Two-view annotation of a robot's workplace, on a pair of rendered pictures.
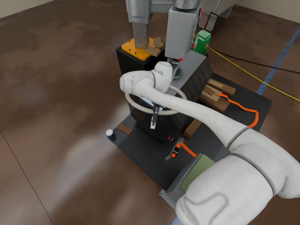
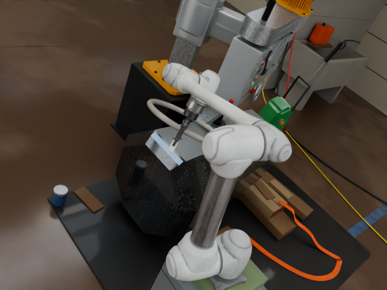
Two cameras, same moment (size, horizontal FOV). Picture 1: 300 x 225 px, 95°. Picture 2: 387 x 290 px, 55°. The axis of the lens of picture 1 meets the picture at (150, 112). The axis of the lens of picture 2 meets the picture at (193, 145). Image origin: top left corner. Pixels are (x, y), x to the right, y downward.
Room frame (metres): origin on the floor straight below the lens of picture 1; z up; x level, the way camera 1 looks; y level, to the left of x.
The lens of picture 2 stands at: (-1.08, 0.05, 2.32)
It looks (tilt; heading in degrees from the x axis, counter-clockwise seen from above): 35 degrees down; 354
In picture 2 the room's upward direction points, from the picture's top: 24 degrees clockwise
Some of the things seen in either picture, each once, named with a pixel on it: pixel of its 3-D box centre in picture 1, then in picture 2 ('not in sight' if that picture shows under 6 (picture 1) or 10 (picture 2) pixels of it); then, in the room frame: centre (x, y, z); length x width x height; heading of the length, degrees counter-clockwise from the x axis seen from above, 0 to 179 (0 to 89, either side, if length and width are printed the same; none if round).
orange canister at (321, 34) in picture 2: not in sight; (323, 33); (4.48, -1.63, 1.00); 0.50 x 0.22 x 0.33; 137
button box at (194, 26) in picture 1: (192, 35); (253, 76); (1.20, -0.37, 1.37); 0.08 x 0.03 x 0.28; 159
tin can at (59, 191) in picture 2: (110, 134); (59, 195); (0.84, 0.61, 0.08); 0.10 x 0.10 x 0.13
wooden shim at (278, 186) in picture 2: (215, 84); (280, 189); (1.84, -1.26, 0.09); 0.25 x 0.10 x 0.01; 52
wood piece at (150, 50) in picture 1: (152, 51); not in sight; (1.82, -0.05, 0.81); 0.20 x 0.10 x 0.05; 57
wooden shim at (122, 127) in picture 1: (124, 129); (88, 199); (0.95, 0.41, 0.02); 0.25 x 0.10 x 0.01; 59
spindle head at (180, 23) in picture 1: (182, 30); (243, 68); (1.38, -0.32, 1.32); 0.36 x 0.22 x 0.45; 159
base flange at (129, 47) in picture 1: (142, 46); (177, 75); (2.02, 0.11, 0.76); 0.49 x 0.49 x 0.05; 49
